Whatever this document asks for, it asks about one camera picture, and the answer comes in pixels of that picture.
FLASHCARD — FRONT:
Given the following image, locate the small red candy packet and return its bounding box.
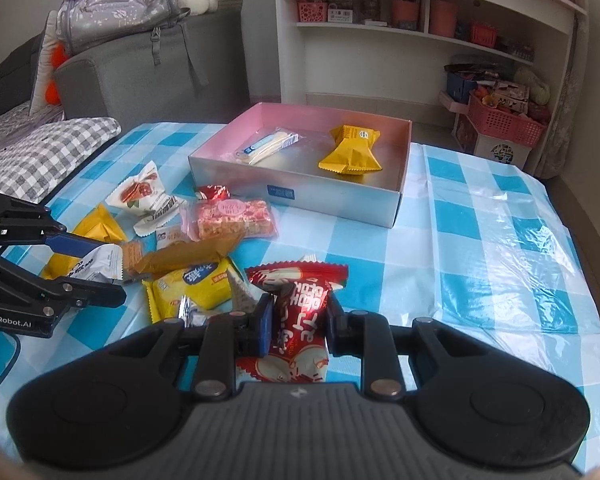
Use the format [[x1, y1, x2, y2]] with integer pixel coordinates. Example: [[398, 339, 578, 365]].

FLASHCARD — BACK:
[[196, 185, 231, 204]]

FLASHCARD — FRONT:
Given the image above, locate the grey sofa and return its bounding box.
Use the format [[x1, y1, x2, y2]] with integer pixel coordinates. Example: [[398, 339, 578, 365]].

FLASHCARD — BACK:
[[0, 10, 251, 133]]

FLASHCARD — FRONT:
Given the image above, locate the white packet with barcode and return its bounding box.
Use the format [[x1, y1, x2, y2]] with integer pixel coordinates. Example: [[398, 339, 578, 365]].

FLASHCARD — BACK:
[[132, 195, 182, 237]]

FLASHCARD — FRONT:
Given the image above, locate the grey checkered pillow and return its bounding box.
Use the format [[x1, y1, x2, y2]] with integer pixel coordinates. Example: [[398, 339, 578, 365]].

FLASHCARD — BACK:
[[0, 116, 123, 207]]

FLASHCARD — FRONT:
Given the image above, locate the white printed snack packet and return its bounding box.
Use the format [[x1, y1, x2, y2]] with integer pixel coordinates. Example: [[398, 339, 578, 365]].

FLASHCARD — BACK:
[[67, 244, 126, 285]]

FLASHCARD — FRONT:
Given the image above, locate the large pink plastic basket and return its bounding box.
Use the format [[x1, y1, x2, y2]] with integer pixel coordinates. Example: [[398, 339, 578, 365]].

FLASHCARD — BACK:
[[467, 91, 549, 149]]

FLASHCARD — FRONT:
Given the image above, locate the small red basket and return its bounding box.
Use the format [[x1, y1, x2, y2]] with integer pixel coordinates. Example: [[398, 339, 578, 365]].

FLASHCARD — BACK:
[[470, 22, 499, 49]]

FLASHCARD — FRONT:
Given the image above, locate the white patterned storage box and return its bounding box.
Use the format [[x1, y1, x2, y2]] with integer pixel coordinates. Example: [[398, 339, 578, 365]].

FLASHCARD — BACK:
[[472, 130, 534, 169]]

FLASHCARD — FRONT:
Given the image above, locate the clear jar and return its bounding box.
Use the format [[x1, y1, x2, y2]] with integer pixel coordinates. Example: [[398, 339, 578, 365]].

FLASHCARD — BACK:
[[362, 0, 389, 24]]

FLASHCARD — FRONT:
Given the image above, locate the white packet with fruit print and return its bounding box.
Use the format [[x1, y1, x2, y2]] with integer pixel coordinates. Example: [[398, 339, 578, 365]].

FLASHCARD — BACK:
[[106, 161, 168, 213]]

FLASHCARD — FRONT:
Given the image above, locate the white and orange plush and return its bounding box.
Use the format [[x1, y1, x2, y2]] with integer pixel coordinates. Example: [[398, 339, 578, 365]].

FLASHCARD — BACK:
[[29, 10, 67, 112]]

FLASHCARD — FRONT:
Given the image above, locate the blue checkered tablecloth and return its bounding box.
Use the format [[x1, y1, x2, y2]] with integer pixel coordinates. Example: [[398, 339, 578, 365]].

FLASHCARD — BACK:
[[0, 121, 600, 443]]

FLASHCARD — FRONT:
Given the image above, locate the clear blue-label snack packet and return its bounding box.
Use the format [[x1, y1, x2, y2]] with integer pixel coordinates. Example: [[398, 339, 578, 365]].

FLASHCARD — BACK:
[[220, 127, 301, 166]]

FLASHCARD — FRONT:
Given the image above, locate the orange-yellow packet with blue logo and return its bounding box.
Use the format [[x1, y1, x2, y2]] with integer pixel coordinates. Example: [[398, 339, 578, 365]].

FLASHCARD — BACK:
[[318, 124, 384, 176]]

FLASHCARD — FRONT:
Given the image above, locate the plain yellow snack packet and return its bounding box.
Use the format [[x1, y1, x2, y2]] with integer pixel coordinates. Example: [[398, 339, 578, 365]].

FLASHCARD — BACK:
[[42, 204, 128, 281]]

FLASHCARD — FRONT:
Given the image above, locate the silver-purple backpack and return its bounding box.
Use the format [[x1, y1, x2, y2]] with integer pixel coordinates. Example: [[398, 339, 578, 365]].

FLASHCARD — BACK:
[[56, 0, 210, 87]]

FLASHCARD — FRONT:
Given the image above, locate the pink and silver box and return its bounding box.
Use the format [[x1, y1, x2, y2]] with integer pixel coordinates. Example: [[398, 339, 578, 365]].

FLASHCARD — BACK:
[[187, 102, 414, 231]]

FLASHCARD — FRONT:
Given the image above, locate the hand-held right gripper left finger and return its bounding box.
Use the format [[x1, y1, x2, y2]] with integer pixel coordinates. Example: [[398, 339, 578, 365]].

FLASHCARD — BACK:
[[107, 292, 276, 402]]

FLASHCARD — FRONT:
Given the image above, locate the pink tray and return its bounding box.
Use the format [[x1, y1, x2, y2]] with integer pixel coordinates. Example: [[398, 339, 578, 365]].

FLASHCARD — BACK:
[[439, 91, 471, 115]]

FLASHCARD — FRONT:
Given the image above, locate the red snack packet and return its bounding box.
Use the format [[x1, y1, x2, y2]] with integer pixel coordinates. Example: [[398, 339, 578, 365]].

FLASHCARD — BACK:
[[235, 262, 351, 387]]

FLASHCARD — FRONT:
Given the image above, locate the golden brown snack packet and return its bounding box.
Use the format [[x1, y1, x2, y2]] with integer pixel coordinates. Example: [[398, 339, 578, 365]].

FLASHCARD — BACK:
[[125, 234, 244, 278]]

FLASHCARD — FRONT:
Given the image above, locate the white desk shelf unit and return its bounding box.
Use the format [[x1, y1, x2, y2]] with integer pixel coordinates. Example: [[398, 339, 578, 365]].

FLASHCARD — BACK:
[[274, 0, 589, 179]]

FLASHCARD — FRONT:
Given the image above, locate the white plush toy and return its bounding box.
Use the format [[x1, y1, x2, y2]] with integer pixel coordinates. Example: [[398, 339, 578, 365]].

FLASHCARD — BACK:
[[176, 0, 219, 17]]

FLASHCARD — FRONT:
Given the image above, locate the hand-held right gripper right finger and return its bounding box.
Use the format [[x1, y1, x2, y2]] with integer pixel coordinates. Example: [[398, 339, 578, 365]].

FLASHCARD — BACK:
[[325, 293, 487, 401]]

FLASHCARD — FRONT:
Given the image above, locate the blue box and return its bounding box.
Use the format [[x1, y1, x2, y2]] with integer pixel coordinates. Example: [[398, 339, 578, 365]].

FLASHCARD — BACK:
[[446, 71, 481, 104]]

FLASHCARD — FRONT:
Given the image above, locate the pale green yarn ball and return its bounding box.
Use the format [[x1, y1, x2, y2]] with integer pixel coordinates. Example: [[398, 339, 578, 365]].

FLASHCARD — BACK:
[[514, 67, 551, 104]]

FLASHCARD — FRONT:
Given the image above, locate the grey-white triangular packet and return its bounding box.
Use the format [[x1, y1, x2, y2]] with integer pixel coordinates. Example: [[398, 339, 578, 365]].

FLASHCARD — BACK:
[[229, 271, 259, 314]]

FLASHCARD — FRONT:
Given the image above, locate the small pink perforated basket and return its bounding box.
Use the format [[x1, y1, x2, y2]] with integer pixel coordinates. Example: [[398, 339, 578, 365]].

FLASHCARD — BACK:
[[296, 2, 328, 24]]

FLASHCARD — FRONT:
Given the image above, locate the pink nougat bar packet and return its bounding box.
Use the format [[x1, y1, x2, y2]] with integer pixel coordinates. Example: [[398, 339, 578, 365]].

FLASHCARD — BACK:
[[180, 197, 281, 242]]

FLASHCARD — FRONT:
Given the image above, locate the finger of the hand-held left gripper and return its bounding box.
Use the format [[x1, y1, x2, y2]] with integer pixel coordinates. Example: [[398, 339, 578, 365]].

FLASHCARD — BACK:
[[39, 279, 128, 310], [44, 231, 104, 259]]

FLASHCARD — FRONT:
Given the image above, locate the pink pen cup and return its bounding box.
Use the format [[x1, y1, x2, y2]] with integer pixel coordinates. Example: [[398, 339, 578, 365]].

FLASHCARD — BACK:
[[391, 0, 421, 29]]

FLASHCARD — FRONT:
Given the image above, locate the yellow packet with blue label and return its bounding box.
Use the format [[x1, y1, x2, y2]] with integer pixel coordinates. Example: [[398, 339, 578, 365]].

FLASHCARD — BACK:
[[144, 257, 234, 324]]

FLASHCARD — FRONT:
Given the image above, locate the lace curtain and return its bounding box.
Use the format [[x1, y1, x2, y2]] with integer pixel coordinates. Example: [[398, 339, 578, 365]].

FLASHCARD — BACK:
[[535, 15, 589, 179]]

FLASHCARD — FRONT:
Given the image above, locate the small white biscuit packet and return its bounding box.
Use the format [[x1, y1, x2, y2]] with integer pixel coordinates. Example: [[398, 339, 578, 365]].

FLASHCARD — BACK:
[[156, 226, 184, 251]]

